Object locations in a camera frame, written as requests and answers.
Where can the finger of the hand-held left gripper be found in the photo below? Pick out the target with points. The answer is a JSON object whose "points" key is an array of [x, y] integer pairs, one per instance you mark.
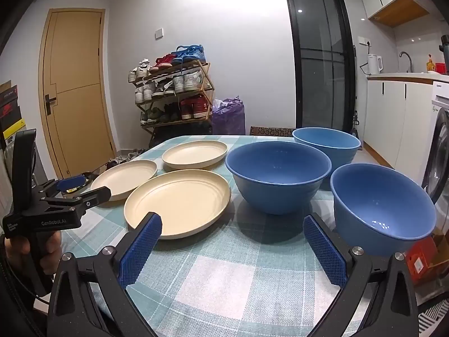
{"points": [[68, 184], [98, 195]]}

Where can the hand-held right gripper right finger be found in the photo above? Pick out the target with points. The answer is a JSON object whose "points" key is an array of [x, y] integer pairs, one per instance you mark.
{"points": [[324, 249]]}

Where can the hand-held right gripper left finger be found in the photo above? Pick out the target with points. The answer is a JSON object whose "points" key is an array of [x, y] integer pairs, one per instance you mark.
{"points": [[140, 249]]}

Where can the cream round plate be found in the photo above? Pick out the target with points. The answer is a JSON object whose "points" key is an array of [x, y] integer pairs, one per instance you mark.
{"points": [[194, 153], [179, 200], [126, 177]]}

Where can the blue bowl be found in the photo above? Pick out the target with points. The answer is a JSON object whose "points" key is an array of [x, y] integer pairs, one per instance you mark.
{"points": [[326, 147], [277, 182], [382, 214]]}

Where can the person's left hand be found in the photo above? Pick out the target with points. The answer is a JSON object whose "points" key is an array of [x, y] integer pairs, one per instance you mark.
{"points": [[54, 249]]}

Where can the group of assorted sneakers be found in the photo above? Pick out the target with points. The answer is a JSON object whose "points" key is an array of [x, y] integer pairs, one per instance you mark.
{"points": [[119, 161]]}

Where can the teal checked tablecloth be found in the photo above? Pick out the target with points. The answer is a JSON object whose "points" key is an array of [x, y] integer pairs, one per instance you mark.
{"points": [[228, 281]]}

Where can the stack of dark boxes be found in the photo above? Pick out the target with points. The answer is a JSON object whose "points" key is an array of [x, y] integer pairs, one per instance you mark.
{"points": [[8, 108]]}

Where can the orange cardboard box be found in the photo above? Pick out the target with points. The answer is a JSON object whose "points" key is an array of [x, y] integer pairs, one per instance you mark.
{"points": [[421, 259]]}

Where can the wooden door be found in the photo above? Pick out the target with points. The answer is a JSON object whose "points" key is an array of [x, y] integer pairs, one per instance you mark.
{"points": [[77, 77]]}

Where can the brown cardboard box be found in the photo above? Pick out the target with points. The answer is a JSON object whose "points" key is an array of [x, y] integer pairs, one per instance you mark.
{"points": [[442, 249]]}

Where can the patterned doormat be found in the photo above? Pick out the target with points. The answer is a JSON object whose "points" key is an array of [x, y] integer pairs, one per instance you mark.
{"points": [[270, 131]]}

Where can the black white patterned rug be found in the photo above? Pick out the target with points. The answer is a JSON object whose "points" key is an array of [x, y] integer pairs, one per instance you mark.
{"points": [[435, 319]]}

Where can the stick floor cleaner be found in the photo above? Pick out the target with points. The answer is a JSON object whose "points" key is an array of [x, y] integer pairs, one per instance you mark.
{"points": [[355, 119]]}

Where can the white kitchen base cabinet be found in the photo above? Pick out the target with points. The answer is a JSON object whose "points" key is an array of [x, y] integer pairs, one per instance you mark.
{"points": [[386, 123]]}

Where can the purple plastic bag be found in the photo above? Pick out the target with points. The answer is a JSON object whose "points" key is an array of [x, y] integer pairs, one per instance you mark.
{"points": [[228, 119]]}

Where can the white washing machine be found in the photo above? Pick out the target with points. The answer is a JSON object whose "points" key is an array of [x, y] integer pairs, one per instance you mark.
{"points": [[438, 140]]}

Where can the wooden shoe rack with shoes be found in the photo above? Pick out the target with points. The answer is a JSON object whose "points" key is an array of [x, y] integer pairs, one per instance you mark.
{"points": [[189, 53]]}

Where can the black framed glass door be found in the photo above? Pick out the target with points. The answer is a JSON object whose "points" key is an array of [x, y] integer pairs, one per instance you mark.
{"points": [[315, 59]]}

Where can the white electric kettle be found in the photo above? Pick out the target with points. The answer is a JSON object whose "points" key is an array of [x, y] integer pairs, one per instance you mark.
{"points": [[374, 65]]}

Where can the chrome faucet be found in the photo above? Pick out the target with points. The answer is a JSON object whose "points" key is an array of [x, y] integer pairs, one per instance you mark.
{"points": [[411, 65]]}

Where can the yellow bottle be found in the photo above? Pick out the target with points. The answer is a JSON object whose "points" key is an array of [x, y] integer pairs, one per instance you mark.
{"points": [[430, 65]]}

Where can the red box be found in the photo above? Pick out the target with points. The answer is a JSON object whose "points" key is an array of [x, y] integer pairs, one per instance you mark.
{"points": [[440, 67]]}

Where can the white wall switch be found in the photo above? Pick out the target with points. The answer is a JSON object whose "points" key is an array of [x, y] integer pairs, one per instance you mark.
{"points": [[159, 33]]}

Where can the white wall socket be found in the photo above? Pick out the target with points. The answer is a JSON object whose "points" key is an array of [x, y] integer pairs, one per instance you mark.
{"points": [[363, 40]]}

